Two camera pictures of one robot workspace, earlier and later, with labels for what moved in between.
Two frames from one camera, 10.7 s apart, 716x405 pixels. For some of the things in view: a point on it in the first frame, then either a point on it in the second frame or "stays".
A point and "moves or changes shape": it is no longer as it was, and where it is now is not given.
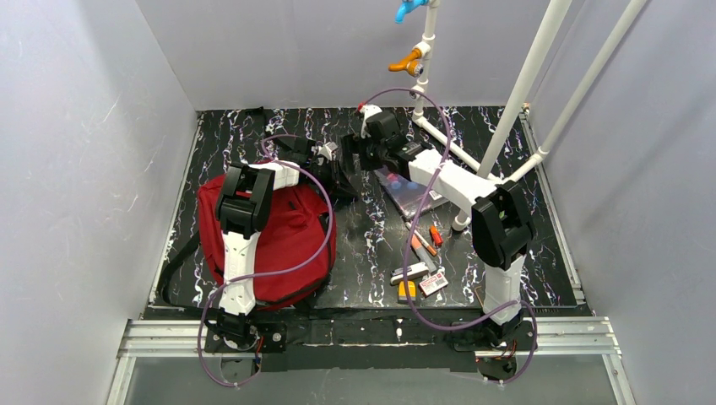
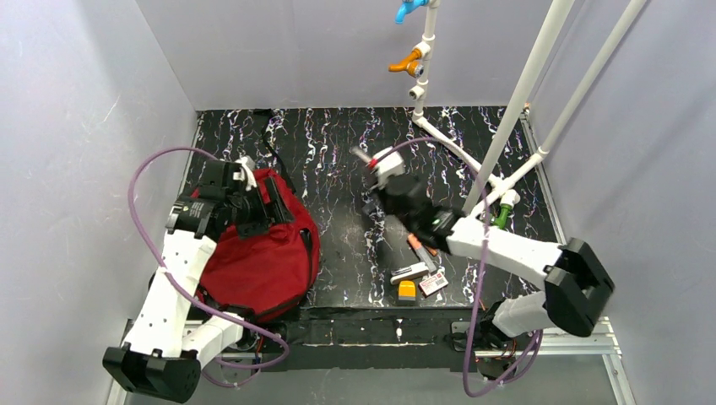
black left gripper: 340,182 → 268,200
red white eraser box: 433,284 stays
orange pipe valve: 412,64 stays
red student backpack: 295,234 moves or changes shape
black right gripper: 353,148 → 385,197
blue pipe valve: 406,7 stays
